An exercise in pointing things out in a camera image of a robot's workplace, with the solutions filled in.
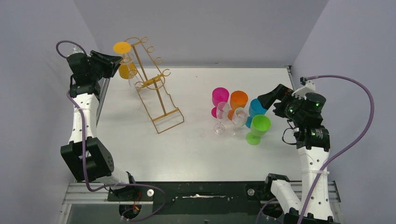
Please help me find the clear wine glass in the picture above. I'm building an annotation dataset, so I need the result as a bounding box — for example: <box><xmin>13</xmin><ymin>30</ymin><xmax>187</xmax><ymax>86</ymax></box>
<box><xmin>213</xmin><ymin>102</ymin><xmax>231</xmax><ymax>135</ymax></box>
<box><xmin>119</xmin><ymin>53</ymin><xmax>143</xmax><ymax>96</ymax></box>
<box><xmin>231</xmin><ymin>107</ymin><xmax>248</xmax><ymax>137</ymax></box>

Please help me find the blue plastic wine glass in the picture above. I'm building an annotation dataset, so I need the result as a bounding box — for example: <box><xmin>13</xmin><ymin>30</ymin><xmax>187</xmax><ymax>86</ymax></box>
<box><xmin>245</xmin><ymin>98</ymin><xmax>268</xmax><ymax>128</ymax></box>

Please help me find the green plastic wine glass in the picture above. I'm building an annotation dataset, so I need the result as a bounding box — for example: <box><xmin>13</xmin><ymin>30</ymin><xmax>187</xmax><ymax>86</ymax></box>
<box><xmin>246</xmin><ymin>114</ymin><xmax>271</xmax><ymax>146</ymax></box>

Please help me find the orange plastic wine glass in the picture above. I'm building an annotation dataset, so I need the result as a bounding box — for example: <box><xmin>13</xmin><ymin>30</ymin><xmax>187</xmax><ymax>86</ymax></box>
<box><xmin>228</xmin><ymin>91</ymin><xmax>248</xmax><ymax>120</ymax></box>

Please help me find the magenta plastic wine glass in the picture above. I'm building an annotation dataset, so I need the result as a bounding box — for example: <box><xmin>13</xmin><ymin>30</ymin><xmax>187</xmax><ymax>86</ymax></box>
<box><xmin>211</xmin><ymin>87</ymin><xmax>230</xmax><ymax>118</ymax></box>

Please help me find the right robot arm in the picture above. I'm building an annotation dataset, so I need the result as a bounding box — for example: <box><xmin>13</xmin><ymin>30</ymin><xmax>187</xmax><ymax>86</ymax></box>
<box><xmin>257</xmin><ymin>82</ymin><xmax>334</xmax><ymax>224</ymax></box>

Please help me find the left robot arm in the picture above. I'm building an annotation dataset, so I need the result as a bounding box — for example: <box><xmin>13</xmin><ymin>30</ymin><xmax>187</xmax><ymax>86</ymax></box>
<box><xmin>60</xmin><ymin>50</ymin><xmax>139</xmax><ymax>199</ymax></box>

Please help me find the yellow-orange plastic wine glass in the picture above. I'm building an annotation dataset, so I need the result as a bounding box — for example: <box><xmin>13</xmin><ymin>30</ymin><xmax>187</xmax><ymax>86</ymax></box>
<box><xmin>113</xmin><ymin>42</ymin><xmax>137</xmax><ymax>79</ymax></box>

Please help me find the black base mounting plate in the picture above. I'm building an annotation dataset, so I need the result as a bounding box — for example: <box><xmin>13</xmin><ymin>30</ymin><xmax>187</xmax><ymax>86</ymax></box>
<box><xmin>107</xmin><ymin>181</ymin><xmax>283</xmax><ymax>221</ymax></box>

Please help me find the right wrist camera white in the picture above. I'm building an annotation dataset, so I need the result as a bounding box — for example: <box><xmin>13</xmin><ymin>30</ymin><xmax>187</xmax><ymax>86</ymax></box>
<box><xmin>292</xmin><ymin>77</ymin><xmax>316</xmax><ymax>99</ymax></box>

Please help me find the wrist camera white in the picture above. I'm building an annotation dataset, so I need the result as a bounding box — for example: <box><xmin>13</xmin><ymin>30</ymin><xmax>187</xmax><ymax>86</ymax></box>
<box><xmin>292</xmin><ymin>77</ymin><xmax>316</xmax><ymax>99</ymax></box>
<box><xmin>72</xmin><ymin>45</ymin><xmax>91</xmax><ymax>57</ymax></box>

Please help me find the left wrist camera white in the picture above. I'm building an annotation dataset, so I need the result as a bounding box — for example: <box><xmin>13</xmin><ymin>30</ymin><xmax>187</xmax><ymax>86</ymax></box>
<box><xmin>72</xmin><ymin>45</ymin><xmax>91</xmax><ymax>57</ymax></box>

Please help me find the gold wire glass rack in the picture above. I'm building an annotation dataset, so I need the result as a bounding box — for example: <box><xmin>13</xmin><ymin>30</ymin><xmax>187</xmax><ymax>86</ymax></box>
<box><xmin>125</xmin><ymin>37</ymin><xmax>184</xmax><ymax>134</ymax></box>

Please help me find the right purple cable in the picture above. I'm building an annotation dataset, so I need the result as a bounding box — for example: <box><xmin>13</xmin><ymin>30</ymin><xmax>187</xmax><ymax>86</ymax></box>
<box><xmin>297</xmin><ymin>75</ymin><xmax>375</xmax><ymax>224</ymax></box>

